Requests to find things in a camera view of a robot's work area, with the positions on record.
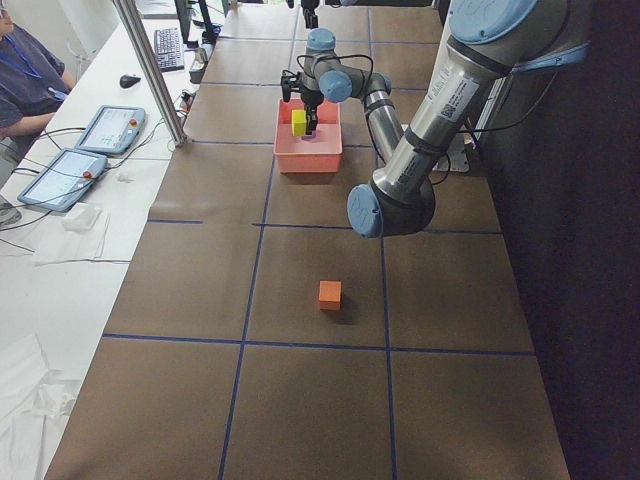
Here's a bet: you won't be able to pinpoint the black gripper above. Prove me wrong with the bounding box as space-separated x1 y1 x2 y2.
300 86 324 134
300 0 320 30

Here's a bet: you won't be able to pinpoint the yellow foam block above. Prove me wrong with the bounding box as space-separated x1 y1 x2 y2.
291 109 307 137

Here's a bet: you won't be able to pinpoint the purple foam block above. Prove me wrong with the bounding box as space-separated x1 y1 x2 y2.
301 131 318 141

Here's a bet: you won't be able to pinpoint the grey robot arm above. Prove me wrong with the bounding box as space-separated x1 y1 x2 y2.
281 0 593 238

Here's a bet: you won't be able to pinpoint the pink plastic bin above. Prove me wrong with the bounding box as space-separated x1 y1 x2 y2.
274 98 343 173

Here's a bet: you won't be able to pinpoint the black keyboard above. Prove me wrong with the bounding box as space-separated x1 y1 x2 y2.
153 27 185 72

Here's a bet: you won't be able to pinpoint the orange foam block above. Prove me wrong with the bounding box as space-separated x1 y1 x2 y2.
318 280 342 311

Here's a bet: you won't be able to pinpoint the black computer mouse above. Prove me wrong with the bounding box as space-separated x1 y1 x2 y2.
119 74 141 89

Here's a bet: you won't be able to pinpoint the upper teach pendant tablet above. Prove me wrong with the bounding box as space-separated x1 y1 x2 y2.
75 105 146 155

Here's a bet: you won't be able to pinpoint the teach pendant tablet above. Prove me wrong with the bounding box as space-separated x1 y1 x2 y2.
75 105 146 155
18 148 108 212

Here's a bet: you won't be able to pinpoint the lower teach pendant tablet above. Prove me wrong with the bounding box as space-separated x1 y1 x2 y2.
18 148 108 212

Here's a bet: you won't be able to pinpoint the white paper sheets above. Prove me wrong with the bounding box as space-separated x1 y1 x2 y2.
32 204 142 266

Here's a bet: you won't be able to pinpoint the seated person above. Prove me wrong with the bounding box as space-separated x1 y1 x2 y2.
1 2 76 162

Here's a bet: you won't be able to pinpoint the crumpled white plastic sheet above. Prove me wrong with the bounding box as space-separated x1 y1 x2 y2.
1 334 81 479

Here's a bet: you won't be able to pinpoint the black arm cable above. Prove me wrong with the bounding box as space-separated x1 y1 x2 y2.
295 52 376 86

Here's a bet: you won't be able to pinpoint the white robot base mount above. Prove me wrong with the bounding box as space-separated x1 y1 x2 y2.
433 127 470 173

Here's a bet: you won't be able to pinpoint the aluminium frame post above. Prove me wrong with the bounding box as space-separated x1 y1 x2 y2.
112 0 188 147

